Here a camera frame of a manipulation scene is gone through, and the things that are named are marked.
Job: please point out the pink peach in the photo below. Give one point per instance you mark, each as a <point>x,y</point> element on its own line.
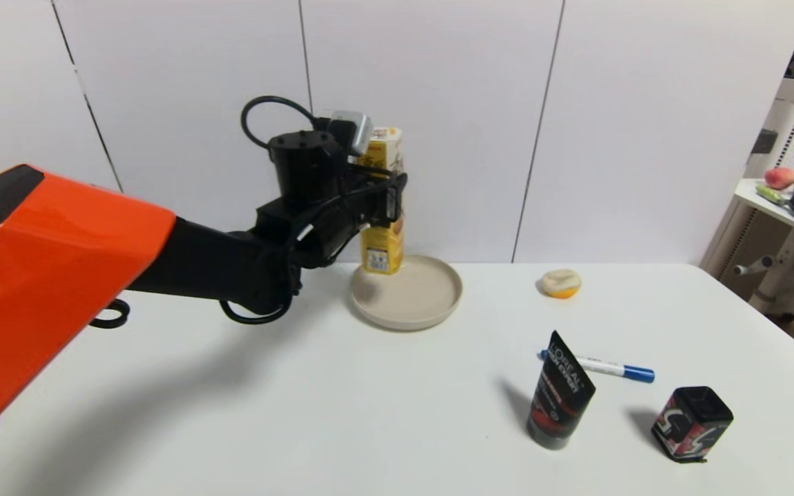
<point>779,178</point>

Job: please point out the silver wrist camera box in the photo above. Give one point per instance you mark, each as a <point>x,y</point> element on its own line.
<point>354,132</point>

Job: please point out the white side table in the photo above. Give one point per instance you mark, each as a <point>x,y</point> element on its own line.
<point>793,262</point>

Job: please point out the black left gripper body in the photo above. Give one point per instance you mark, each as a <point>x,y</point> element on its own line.
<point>393,200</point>

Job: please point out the black and red gum canister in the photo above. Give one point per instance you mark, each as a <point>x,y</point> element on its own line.
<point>690,424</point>

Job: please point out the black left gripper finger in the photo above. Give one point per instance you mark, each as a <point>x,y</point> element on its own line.
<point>369,170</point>
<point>387,203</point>

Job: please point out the yellow drink carton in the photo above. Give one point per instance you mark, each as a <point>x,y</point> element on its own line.
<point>384,244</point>

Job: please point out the orange and black left arm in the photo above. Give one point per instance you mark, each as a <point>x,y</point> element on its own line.
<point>45,275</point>

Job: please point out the blue and white marker pen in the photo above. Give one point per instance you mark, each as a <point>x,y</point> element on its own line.
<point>611,367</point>

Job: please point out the beige round plate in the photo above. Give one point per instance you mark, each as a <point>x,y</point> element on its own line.
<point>418,300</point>

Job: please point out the black cosmetic tube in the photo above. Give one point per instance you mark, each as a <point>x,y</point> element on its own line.
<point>561,393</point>

